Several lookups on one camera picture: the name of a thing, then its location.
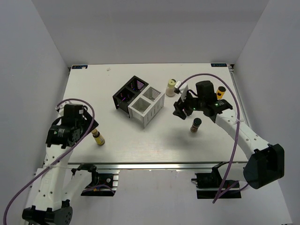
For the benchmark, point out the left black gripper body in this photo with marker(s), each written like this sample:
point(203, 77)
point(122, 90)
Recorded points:
point(84, 124)

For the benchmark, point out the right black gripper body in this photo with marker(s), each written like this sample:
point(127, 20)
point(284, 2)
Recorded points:
point(191, 103)

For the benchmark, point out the amber bottle orange cap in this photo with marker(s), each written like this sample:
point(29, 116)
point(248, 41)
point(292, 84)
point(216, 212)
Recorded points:
point(220, 92)

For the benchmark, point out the yellow bottle gold cap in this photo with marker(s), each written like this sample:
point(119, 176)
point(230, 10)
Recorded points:
point(98, 137)

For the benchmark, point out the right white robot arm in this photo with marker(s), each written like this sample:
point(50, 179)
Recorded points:
point(265, 162)

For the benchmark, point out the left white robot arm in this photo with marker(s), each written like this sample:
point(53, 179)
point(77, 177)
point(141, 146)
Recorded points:
point(52, 204)

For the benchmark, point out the white bottle yellow cap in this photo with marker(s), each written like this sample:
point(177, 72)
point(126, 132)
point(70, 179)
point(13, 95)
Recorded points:
point(170, 88)

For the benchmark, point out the white two-slot organizer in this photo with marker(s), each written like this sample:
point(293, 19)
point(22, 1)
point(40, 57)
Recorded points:
point(146, 105)

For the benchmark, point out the right blue table sticker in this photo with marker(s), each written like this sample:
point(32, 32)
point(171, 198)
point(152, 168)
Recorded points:
point(218, 65)

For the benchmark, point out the blue table sticker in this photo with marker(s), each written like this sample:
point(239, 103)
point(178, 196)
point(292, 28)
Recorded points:
point(79, 67)
point(218, 65)

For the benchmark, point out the black two-slot organizer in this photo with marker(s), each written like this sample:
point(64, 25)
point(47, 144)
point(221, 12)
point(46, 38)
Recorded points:
point(129, 92)

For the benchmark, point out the left blue table sticker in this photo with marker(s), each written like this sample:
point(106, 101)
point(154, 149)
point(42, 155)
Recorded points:
point(79, 67)

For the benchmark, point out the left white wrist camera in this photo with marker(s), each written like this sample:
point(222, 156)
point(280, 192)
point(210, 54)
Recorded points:
point(59, 108)

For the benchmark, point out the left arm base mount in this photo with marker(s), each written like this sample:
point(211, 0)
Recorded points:
point(102, 183)

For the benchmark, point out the aluminium table front rail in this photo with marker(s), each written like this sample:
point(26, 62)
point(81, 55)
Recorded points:
point(158, 166)

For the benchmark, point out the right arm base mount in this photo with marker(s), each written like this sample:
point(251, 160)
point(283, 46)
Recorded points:
point(207, 185)

